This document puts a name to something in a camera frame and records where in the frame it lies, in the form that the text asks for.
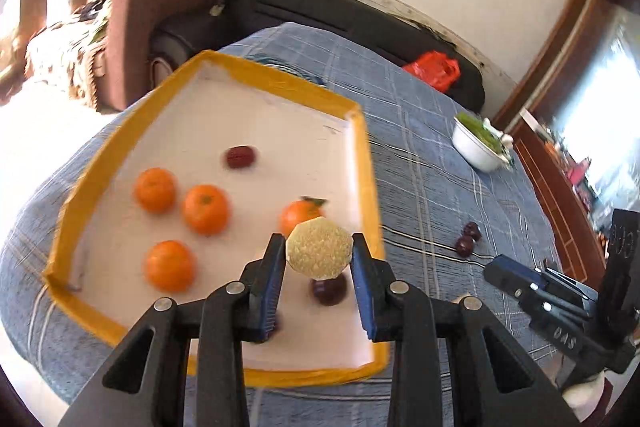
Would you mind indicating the black leather sofa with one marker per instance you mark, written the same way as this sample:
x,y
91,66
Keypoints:
x,y
300,17

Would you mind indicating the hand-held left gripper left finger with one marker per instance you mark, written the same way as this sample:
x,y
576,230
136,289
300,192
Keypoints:
x,y
270,292

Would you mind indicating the tangerine with green leaf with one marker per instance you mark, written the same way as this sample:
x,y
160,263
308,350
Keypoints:
x,y
297,217

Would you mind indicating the blue plaid tablecloth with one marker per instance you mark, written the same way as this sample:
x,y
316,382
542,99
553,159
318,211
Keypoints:
x,y
425,187

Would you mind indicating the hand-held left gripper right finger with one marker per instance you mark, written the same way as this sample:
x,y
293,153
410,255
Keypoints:
x,y
362,292

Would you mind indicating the patterned throw cloth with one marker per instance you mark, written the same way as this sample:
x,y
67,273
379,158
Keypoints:
x,y
70,52

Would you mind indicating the orange tangerine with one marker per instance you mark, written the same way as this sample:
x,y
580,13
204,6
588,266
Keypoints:
x,y
206,209
170,265
155,189

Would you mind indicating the green lettuce leaves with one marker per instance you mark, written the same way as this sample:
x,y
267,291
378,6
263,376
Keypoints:
x,y
482,129

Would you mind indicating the yellow-edged white tray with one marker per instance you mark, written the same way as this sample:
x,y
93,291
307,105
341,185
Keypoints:
x,y
225,107

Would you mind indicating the large dark plum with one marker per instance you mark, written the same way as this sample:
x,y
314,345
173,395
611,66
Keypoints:
x,y
328,289

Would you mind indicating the brown armchair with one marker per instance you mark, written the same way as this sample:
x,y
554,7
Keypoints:
x,y
150,17

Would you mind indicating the wooden cabinet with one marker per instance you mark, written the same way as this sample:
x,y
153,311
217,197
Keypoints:
x,y
560,187

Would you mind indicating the small red plum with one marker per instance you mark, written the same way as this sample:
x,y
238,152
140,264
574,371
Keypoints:
x,y
241,157

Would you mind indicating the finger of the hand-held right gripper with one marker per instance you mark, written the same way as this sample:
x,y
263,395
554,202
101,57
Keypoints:
x,y
505,279
522,268

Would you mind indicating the small dark plum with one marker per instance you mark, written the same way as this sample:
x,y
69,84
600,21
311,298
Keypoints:
x,y
471,232
464,247

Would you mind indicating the red plastic bag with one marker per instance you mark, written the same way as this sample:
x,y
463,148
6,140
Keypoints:
x,y
432,69

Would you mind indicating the white bowl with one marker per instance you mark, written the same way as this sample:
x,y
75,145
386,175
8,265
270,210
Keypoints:
x,y
477,152

